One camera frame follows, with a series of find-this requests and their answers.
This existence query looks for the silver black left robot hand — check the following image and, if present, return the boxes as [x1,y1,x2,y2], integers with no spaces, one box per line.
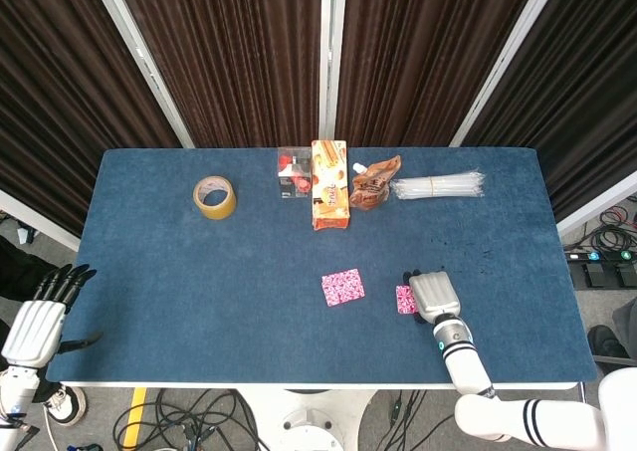
[1,264,105,370]

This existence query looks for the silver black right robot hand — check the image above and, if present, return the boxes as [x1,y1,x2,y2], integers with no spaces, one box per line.
[401,268,462,327]

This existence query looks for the black white sneaker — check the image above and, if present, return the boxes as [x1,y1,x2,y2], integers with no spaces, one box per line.
[45,384,89,427]

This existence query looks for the clear wrapped straws bundle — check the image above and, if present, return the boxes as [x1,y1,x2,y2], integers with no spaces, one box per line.
[389,167,486,202]

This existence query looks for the brown peanut butter spout pouch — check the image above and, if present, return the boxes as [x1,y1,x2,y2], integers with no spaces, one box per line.
[348,154,402,212]

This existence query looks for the yellow floor tape strip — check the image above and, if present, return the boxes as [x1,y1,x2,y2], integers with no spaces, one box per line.
[121,386,149,447]

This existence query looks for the orange snack carton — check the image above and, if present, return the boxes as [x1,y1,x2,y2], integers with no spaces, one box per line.
[311,139,352,232]

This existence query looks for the black foot pedal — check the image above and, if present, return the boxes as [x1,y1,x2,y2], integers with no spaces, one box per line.
[613,262,637,288]
[576,262,614,289]

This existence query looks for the blue table cloth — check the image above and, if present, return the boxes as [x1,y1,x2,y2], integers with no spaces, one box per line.
[45,146,598,385]

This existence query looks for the black power strip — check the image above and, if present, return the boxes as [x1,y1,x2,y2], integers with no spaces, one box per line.
[564,250,637,266]

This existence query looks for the black shoe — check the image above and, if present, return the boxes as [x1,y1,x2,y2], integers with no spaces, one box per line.
[586,324,629,363]

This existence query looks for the clear plastic box red contents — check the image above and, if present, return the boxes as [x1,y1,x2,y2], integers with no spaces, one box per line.
[277,146,315,200]

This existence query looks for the yellow packing tape roll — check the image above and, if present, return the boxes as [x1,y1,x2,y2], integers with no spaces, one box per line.
[192,174,238,221]

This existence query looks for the brown pleated curtain panel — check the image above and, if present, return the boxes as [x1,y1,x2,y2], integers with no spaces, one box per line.
[335,0,543,147]
[0,0,183,238]
[462,0,637,223]
[111,0,329,148]

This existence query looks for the white partition rail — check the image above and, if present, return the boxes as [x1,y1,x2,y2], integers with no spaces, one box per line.
[0,189,81,252]
[555,169,637,237]

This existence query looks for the white table frame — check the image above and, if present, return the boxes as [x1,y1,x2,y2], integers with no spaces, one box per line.
[59,380,583,391]

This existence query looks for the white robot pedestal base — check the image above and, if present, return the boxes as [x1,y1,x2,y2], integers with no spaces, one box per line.
[233,388,375,451]

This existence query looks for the black floor cable tangle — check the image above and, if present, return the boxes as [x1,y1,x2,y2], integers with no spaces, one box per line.
[564,204,637,254]
[112,388,261,451]

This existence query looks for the white partition post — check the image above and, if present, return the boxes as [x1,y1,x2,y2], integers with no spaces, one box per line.
[449,0,566,147]
[318,0,348,146]
[87,0,195,148]

